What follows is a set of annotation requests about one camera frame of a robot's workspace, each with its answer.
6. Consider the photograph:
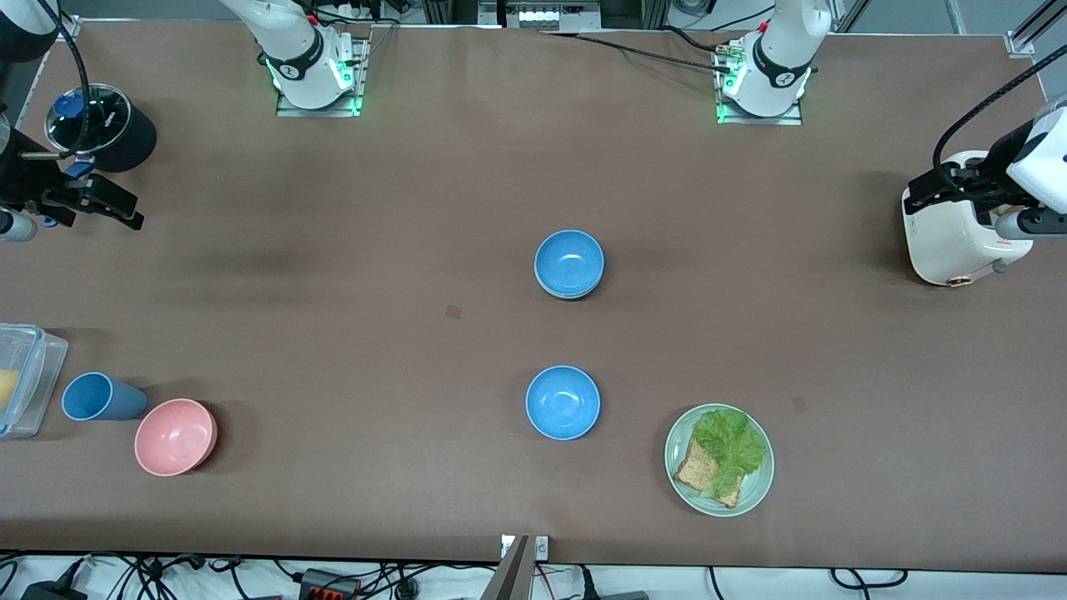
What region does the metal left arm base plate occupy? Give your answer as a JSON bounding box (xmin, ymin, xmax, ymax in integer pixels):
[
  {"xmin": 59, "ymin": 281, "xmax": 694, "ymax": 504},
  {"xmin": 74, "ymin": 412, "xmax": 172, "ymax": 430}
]
[{"xmin": 715, "ymin": 37, "xmax": 806, "ymax": 127}]

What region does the white toaster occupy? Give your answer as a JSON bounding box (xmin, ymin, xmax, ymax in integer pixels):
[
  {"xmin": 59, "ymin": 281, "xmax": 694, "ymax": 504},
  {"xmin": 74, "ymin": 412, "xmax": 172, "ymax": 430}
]
[{"xmin": 902, "ymin": 150, "xmax": 1035, "ymax": 288}]

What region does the blue bowl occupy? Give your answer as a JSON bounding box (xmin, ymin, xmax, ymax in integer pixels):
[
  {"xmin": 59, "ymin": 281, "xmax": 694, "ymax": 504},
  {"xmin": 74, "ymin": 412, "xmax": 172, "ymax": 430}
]
[
  {"xmin": 525, "ymin": 365, "xmax": 601, "ymax": 441},
  {"xmin": 534, "ymin": 229, "xmax": 605, "ymax": 298}
]

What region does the black red power strip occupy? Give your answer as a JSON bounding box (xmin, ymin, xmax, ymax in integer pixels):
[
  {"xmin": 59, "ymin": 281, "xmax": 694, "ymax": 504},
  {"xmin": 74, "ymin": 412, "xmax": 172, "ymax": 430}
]
[{"xmin": 298, "ymin": 568, "xmax": 361, "ymax": 600}]

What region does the blue cup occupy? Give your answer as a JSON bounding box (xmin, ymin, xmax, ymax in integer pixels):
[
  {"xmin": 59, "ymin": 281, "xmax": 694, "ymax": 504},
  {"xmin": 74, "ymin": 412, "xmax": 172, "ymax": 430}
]
[{"xmin": 62, "ymin": 372, "xmax": 149, "ymax": 423}]

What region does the brown bread slice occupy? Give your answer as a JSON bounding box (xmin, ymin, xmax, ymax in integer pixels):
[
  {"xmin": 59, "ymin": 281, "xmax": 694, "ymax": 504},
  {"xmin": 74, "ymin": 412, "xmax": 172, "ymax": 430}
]
[{"xmin": 674, "ymin": 437, "xmax": 743, "ymax": 509}]

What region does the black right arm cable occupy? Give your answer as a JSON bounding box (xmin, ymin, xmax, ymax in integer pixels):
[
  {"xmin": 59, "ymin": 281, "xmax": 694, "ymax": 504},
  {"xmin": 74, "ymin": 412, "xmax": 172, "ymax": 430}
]
[{"xmin": 33, "ymin": 0, "xmax": 93, "ymax": 159}]

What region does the grey electrical box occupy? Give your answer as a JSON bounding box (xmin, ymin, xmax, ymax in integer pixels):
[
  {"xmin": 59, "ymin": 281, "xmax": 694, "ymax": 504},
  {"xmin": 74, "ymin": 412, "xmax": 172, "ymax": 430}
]
[{"xmin": 503, "ymin": 0, "xmax": 603, "ymax": 31}]

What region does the small metal bracket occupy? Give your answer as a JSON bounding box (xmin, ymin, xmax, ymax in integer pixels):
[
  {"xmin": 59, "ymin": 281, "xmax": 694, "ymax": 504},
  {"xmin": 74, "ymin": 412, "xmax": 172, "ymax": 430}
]
[{"xmin": 500, "ymin": 535, "xmax": 550, "ymax": 561}]

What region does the grey camera post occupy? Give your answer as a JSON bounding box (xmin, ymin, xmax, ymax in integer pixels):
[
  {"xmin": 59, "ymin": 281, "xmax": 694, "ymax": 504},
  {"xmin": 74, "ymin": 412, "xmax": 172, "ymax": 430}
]
[{"xmin": 482, "ymin": 536, "xmax": 536, "ymax": 600}]

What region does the sage green bowl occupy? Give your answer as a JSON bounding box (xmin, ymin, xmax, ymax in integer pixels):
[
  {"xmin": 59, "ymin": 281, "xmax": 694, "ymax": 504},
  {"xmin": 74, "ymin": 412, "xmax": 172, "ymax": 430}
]
[{"xmin": 536, "ymin": 271, "xmax": 604, "ymax": 302}]

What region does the pale green plate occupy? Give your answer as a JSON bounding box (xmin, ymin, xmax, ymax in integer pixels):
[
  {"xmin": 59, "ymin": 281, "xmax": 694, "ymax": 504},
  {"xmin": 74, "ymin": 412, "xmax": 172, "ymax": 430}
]
[{"xmin": 664, "ymin": 403, "xmax": 775, "ymax": 518}]

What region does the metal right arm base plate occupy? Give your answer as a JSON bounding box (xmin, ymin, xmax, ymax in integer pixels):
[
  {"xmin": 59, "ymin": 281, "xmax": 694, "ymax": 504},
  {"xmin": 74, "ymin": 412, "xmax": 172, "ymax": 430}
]
[{"xmin": 273, "ymin": 32, "xmax": 369, "ymax": 118}]

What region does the glass pot lid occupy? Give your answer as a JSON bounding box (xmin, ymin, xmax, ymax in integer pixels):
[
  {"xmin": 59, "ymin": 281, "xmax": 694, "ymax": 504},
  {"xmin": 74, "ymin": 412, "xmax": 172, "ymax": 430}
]
[{"xmin": 44, "ymin": 83, "xmax": 133, "ymax": 156}]

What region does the green lettuce leaf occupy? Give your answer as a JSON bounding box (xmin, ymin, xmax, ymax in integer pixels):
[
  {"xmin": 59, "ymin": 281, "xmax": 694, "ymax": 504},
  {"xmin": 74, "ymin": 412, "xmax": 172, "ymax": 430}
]
[{"xmin": 694, "ymin": 407, "xmax": 767, "ymax": 501}]

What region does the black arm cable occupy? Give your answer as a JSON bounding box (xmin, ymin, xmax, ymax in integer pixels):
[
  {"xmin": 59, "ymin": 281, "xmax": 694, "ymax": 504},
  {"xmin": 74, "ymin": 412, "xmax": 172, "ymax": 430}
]
[
  {"xmin": 931, "ymin": 46, "xmax": 1067, "ymax": 168},
  {"xmin": 33, "ymin": 0, "xmax": 93, "ymax": 159}
]

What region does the pink bowl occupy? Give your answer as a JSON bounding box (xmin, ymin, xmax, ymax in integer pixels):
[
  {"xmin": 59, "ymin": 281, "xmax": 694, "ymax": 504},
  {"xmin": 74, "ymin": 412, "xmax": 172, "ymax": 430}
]
[{"xmin": 134, "ymin": 398, "xmax": 219, "ymax": 478}]

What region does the black cable on table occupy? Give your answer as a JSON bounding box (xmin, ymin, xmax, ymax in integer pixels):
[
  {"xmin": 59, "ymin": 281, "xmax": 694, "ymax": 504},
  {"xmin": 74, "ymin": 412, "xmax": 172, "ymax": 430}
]
[{"xmin": 540, "ymin": 25, "xmax": 734, "ymax": 76}]

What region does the clear plastic container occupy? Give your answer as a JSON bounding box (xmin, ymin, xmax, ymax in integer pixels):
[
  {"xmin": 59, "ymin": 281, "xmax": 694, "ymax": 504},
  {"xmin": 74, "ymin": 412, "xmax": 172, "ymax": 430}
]
[{"xmin": 0, "ymin": 323, "xmax": 69, "ymax": 439}]

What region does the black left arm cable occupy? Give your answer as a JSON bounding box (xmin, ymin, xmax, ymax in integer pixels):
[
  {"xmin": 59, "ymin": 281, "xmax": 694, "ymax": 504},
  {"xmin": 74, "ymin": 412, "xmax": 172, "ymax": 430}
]
[{"xmin": 931, "ymin": 46, "xmax": 1067, "ymax": 168}]

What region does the black pot with blue handle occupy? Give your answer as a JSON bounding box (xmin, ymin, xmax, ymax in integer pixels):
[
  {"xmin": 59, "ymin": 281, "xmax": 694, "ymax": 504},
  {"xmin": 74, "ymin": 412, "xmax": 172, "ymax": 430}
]
[{"xmin": 42, "ymin": 83, "xmax": 158, "ymax": 228}]

